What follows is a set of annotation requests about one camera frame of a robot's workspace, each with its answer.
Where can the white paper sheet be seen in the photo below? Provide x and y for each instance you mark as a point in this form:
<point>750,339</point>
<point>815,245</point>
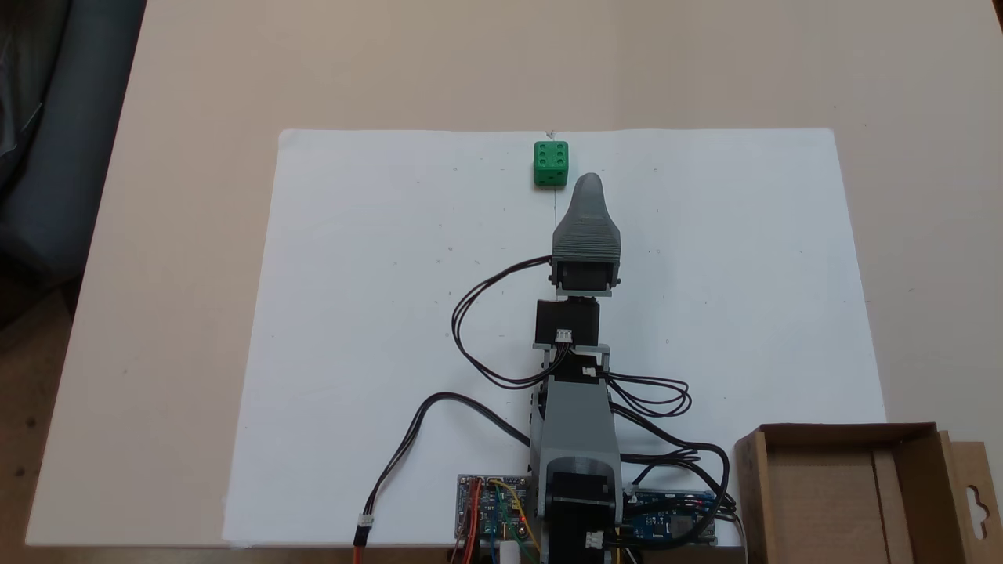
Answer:
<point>376,313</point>

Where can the motor controller circuit board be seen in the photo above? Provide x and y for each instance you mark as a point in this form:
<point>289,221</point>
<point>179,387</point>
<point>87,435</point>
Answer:
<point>490,509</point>

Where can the grey ridged fixed gripper finger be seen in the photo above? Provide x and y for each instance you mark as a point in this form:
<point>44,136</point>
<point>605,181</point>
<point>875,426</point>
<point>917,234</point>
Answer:
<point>588,207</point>

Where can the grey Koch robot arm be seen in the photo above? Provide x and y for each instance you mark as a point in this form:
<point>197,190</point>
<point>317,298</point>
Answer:
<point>576,423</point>

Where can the brown cardboard box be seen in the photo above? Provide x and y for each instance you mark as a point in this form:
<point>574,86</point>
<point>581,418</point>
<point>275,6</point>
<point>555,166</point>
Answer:
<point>831,501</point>

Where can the blue power converter board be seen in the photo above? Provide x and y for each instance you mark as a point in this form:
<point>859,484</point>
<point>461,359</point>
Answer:
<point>666,523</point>

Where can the green die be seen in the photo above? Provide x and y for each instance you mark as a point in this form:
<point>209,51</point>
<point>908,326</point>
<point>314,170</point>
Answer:
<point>551,164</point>

